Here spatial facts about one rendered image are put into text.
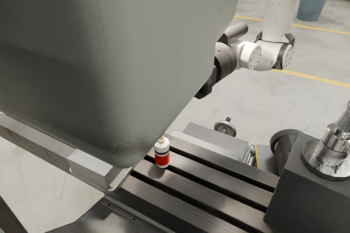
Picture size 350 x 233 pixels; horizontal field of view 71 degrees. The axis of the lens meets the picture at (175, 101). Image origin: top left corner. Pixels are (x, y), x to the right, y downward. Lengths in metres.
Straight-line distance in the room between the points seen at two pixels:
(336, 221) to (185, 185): 0.32
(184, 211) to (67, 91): 0.50
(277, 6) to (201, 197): 0.61
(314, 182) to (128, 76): 0.42
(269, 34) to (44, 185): 1.75
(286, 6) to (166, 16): 0.72
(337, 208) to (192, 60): 0.40
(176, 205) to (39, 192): 1.49
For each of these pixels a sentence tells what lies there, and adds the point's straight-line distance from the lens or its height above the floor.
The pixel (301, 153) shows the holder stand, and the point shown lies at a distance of 0.53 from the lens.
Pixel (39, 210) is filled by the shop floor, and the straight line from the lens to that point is 1.94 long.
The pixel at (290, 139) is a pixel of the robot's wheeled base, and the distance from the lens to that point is 1.39.
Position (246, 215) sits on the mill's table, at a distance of 0.65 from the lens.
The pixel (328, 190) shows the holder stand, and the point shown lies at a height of 1.14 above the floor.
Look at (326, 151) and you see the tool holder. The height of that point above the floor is 1.19.
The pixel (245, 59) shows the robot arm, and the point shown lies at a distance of 0.63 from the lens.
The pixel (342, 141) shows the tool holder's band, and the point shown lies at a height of 1.22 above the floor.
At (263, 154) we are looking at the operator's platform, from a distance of 1.57.
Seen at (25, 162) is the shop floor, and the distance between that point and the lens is 2.27.
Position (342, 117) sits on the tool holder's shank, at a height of 1.25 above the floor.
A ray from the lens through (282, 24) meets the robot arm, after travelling 0.88.
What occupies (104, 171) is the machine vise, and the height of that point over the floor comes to 1.03.
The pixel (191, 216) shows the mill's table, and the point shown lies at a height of 0.96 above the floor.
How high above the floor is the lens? 1.51
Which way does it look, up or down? 37 degrees down
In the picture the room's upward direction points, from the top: straight up
